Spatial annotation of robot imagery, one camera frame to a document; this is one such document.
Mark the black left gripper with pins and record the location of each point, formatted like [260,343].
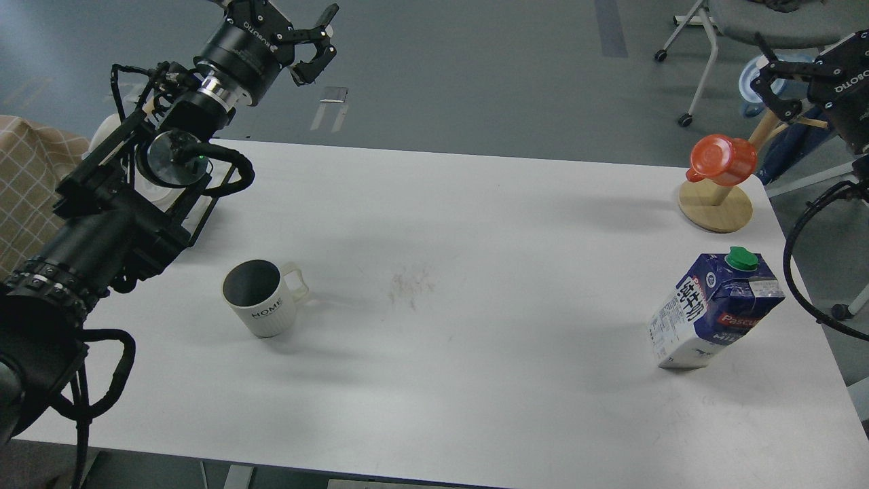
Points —
[252,44]

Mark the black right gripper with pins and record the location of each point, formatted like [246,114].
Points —
[836,82]

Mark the blue milk carton green cap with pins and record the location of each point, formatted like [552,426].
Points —
[720,298]

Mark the white mug with grey interior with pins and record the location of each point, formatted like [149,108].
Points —
[265,295]

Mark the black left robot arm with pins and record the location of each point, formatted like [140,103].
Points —
[130,208]

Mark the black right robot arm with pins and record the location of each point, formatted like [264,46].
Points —
[856,140]

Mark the orange plastic cup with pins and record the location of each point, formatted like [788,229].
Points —
[726,161]

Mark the wooden cup tree stand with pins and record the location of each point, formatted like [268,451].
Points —
[719,209]

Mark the dark blue fabric chair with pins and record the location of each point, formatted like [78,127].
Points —
[789,148]

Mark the silver floor plate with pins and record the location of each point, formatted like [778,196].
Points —
[334,94]

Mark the grey office chair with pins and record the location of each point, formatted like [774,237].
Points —
[784,25]

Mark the beige checkered cloth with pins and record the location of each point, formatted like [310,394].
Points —
[34,159]

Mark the black wire cup rack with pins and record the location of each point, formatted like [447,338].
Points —
[217,171]

